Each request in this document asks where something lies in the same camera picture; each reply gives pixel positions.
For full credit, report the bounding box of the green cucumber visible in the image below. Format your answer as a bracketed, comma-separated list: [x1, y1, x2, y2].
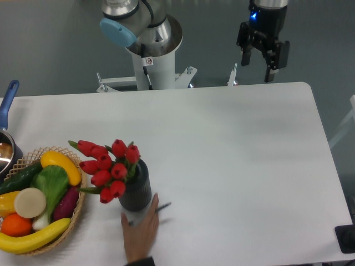
[1, 162, 43, 194]

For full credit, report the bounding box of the person's hand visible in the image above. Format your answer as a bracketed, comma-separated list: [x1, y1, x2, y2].
[121, 193, 159, 264]

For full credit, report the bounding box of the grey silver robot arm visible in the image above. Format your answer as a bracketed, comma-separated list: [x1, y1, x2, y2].
[100, 1, 290, 82]

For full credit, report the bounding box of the green bok choy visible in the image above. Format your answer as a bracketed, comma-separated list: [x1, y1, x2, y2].
[31, 165, 69, 231]

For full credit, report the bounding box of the red tulip bouquet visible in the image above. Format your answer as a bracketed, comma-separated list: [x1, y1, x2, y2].
[68, 139, 141, 204]

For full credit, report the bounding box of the yellow banana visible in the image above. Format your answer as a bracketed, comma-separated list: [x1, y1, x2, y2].
[1, 218, 71, 254]

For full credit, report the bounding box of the orange fruit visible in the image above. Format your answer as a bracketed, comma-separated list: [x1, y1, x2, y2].
[1, 213, 32, 237]

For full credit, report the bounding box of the blue handled saucepan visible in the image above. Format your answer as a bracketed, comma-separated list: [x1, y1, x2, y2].
[1, 80, 23, 183]

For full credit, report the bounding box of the dark grey ribbed vase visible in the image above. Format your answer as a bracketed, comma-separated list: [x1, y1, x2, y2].
[119, 159, 152, 212]

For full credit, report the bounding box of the beige round disc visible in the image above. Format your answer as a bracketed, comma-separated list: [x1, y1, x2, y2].
[14, 187, 47, 218]

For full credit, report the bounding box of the yellow pepper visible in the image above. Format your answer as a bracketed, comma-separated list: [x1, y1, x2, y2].
[0, 191, 19, 217]

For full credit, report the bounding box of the black device at table edge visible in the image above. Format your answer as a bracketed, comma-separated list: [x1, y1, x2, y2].
[334, 224, 354, 254]

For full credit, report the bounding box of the purple eggplant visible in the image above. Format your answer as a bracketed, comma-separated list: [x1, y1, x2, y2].
[53, 186, 79, 221]

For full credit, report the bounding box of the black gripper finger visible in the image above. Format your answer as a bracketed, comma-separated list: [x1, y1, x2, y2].
[263, 40, 290, 83]
[236, 22, 252, 66]

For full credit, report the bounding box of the woven wicker basket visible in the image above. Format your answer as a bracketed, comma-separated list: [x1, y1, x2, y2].
[5, 146, 85, 256]

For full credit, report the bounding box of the black pen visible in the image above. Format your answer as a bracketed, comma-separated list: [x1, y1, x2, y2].
[128, 202, 172, 226]

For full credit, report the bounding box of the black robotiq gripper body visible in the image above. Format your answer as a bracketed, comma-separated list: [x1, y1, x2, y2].
[248, 1, 288, 51]

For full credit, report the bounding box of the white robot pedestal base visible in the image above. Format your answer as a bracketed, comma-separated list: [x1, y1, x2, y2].
[95, 51, 239, 93]

